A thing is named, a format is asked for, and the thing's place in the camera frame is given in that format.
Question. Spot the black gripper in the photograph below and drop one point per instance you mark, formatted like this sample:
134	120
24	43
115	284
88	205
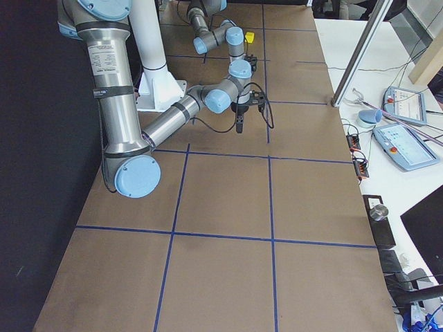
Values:
253	63
239	110

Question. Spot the yellow wooden block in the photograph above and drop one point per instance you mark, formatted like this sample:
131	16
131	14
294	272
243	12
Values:
249	37

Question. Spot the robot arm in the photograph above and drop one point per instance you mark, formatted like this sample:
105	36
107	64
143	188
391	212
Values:
128	167
228	32

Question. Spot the black power strip far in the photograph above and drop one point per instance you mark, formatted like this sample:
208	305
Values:
353	142

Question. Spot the black power strip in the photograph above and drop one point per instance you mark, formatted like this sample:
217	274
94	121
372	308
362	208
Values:
353	142
360	163

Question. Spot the black power strip near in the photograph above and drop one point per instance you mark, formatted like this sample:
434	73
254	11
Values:
360	163

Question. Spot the teach pendant near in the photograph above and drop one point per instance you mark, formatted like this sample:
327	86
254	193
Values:
405	147

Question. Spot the teach pendant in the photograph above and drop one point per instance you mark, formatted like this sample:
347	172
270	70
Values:
405	147
405	105

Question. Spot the teach pendant far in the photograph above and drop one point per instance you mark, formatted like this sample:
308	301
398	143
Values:
405	105

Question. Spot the metal cup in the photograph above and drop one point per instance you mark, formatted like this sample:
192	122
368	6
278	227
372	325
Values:
378	212

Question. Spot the black monitor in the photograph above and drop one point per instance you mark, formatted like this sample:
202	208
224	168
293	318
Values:
423	223

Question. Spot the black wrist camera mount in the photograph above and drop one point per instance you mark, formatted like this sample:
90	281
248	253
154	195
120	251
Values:
258	99

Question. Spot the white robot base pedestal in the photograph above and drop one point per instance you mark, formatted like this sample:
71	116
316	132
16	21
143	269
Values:
158	88

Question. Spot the aluminium frame post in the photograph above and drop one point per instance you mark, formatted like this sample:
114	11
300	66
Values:
378	14

